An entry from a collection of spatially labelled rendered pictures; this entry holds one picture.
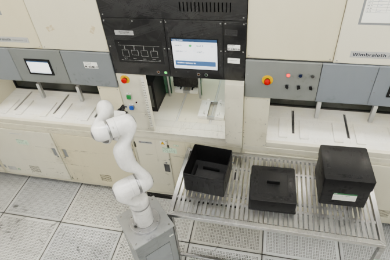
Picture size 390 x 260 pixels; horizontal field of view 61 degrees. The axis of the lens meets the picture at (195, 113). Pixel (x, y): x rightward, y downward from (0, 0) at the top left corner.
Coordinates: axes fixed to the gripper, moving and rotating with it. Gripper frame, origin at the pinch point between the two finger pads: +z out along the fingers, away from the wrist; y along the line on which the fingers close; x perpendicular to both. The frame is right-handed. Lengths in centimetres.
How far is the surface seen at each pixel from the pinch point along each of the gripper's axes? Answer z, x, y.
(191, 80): 64, -19, 34
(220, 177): -16, -43, 70
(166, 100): 53, -33, 13
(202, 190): -30, -41, 60
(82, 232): -33, -120, -52
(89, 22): 13, 57, -14
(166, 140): 12.4, -40.7, 22.8
